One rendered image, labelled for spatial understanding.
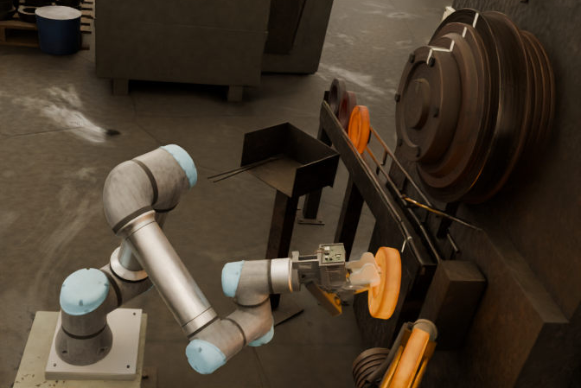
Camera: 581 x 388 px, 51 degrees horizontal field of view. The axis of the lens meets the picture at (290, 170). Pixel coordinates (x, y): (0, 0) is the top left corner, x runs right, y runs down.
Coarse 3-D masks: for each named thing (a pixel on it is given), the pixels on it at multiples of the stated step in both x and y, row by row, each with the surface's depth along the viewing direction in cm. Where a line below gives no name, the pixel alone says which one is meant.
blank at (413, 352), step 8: (416, 328) 130; (416, 336) 127; (424, 336) 128; (408, 344) 125; (416, 344) 125; (424, 344) 126; (408, 352) 124; (416, 352) 124; (400, 360) 124; (408, 360) 124; (416, 360) 123; (400, 368) 123; (408, 368) 123; (416, 368) 133; (400, 376) 123; (408, 376) 123; (392, 384) 125; (400, 384) 124; (408, 384) 123
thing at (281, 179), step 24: (264, 144) 217; (288, 144) 223; (312, 144) 214; (264, 168) 215; (288, 168) 217; (312, 168) 198; (336, 168) 208; (288, 192) 201; (288, 216) 216; (288, 240) 223; (288, 312) 238
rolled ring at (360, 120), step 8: (352, 112) 238; (360, 112) 227; (352, 120) 238; (360, 120) 226; (368, 120) 225; (352, 128) 239; (360, 128) 225; (368, 128) 225; (352, 136) 239; (360, 136) 225; (360, 144) 226; (360, 152) 231
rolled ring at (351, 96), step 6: (342, 96) 253; (348, 96) 243; (354, 96) 244; (342, 102) 253; (348, 102) 242; (354, 102) 242; (342, 108) 255; (348, 108) 241; (342, 114) 255; (348, 114) 241; (342, 120) 255; (348, 120) 241; (342, 126) 252
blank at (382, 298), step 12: (384, 252) 131; (396, 252) 131; (384, 264) 129; (396, 264) 128; (384, 276) 128; (396, 276) 127; (372, 288) 137; (384, 288) 126; (396, 288) 126; (372, 300) 135; (384, 300) 126; (396, 300) 126; (372, 312) 133; (384, 312) 128
